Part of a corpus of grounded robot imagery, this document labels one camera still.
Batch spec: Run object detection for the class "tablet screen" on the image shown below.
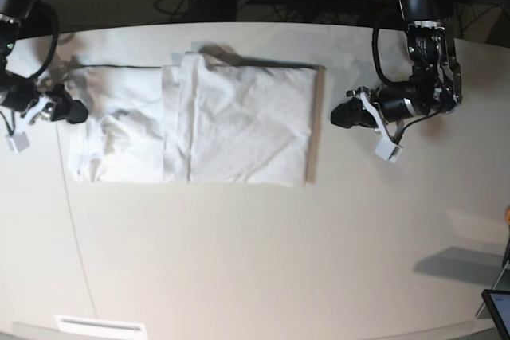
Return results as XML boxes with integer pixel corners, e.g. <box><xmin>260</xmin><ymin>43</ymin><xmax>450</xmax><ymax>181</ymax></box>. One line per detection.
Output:
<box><xmin>481</xmin><ymin>289</ymin><xmax>509</xmax><ymax>340</ymax></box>

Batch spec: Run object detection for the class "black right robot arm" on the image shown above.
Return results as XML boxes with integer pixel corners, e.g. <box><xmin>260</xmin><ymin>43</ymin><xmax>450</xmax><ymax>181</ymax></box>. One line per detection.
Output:
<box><xmin>1</xmin><ymin>0</ymin><xmax>88</xmax><ymax>124</ymax></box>

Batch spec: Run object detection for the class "white T-shirt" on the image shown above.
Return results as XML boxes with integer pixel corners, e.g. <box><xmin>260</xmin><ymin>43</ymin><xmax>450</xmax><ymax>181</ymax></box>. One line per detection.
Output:
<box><xmin>65</xmin><ymin>52</ymin><xmax>319</xmax><ymax>187</ymax></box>

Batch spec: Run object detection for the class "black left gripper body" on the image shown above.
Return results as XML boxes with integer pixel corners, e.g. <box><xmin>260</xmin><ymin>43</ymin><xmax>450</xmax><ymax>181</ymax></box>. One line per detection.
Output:
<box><xmin>346</xmin><ymin>87</ymin><xmax>418</xmax><ymax>127</ymax></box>

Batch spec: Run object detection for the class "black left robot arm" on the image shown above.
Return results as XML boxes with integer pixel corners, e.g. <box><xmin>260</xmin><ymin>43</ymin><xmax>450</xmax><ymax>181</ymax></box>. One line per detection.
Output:
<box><xmin>367</xmin><ymin>0</ymin><xmax>462</xmax><ymax>123</ymax></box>

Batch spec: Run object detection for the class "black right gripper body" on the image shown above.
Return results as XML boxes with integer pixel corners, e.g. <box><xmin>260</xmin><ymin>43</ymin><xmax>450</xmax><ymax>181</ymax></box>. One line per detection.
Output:
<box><xmin>1</xmin><ymin>80</ymin><xmax>53</xmax><ymax>114</ymax></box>

